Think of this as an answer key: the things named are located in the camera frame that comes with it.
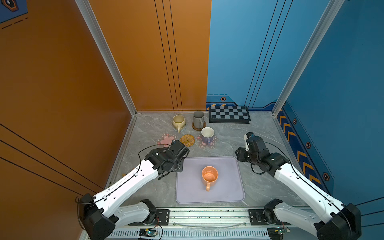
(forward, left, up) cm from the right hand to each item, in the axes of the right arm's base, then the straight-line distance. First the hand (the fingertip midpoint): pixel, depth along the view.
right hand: (238, 152), depth 81 cm
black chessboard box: (+40, -2, -11) cm, 42 cm away
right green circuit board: (-35, -15, -16) cm, 41 cm away
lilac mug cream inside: (+21, +16, -11) cm, 29 cm away
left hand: (-6, +32, +1) cm, 33 cm away
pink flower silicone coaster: (+13, +20, -13) cm, 27 cm away
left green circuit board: (-35, +46, -15) cm, 60 cm away
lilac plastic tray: (-15, +26, -14) cm, 33 cm away
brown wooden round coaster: (+30, +17, -13) cm, 37 cm away
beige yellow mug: (+27, +36, -5) cm, 45 cm away
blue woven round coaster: (+24, +34, -10) cm, 43 cm away
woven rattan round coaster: (+17, +29, -13) cm, 36 cm away
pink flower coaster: (+19, +45, -14) cm, 51 cm away
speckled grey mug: (+28, +22, -4) cm, 35 cm away
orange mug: (-7, +15, -14) cm, 21 cm away
